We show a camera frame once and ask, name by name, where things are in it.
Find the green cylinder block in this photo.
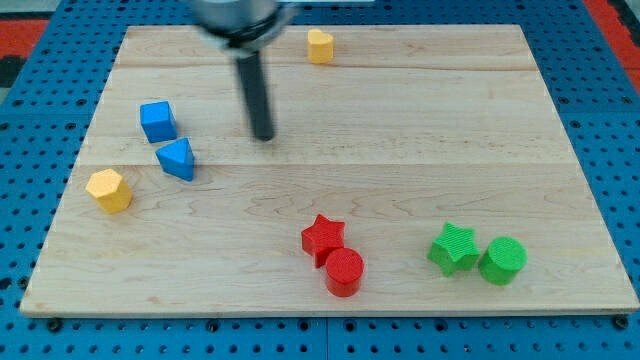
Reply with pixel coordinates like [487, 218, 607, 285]
[478, 236, 528, 286]

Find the red star block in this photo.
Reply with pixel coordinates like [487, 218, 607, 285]
[301, 214, 345, 268]

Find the blue cube block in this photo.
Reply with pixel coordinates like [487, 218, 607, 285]
[139, 101, 177, 143]

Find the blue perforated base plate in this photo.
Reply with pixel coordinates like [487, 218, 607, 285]
[1, 1, 639, 359]

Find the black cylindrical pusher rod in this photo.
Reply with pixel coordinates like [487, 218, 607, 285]
[235, 51, 275, 142]

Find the blue triangle block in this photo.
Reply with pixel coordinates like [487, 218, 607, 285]
[155, 138, 195, 181]

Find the yellow hexagon block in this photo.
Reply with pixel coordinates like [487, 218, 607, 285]
[85, 168, 133, 214]

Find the green star block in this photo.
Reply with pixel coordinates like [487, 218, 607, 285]
[426, 222, 480, 277]

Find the wooden board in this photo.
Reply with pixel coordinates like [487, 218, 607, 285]
[20, 25, 639, 318]

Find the yellow heart block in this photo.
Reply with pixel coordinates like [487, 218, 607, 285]
[307, 28, 334, 64]

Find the red cylinder block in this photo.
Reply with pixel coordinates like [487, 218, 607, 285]
[325, 248, 364, 297]

